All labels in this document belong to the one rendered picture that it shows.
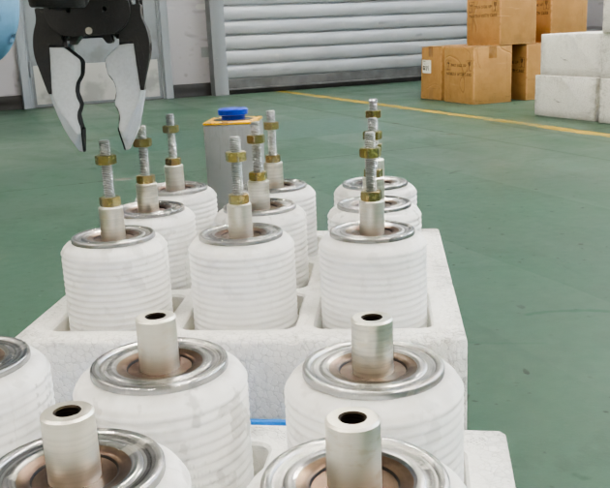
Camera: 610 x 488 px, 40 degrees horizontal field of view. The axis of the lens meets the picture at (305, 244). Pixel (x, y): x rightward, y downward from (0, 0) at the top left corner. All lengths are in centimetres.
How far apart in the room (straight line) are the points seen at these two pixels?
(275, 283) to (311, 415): 32
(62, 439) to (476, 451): 26
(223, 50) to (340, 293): 535
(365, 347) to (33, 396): 19
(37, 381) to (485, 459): 26
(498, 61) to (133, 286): 404
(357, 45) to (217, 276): 579
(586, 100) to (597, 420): 289
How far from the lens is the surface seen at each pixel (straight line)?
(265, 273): 73
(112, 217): 78
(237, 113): 114
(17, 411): 50
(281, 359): 71
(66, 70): 77
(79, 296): 77
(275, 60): 622
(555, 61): 398
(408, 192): 96
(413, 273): 73
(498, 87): 470
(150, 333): 46
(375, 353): 44
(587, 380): 110
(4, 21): 104
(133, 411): 44
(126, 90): 76
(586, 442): 95
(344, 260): 72
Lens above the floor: 43
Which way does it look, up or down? 14 degrees down
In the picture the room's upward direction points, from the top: 3 degrees counter-clockwise
